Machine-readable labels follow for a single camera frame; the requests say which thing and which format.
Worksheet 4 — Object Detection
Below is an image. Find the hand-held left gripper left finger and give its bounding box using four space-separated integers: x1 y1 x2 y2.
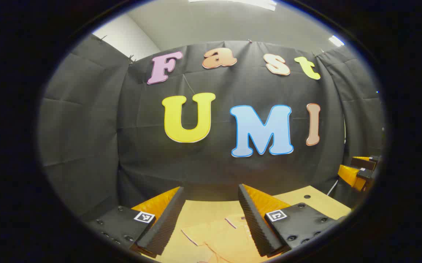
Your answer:
86 186 186 258

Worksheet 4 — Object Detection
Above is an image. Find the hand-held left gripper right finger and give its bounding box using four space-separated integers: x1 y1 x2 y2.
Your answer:
238 183 347 258

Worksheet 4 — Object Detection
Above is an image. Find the orange T-shirt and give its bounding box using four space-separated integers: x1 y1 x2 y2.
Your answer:
181 214 261 263

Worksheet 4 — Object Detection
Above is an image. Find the black backdrop cloth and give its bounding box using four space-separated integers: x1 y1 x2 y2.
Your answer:
38 34 385 223

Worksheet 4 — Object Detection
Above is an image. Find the long ceiling light panel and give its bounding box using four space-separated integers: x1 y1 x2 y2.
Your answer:
188 0 277 11

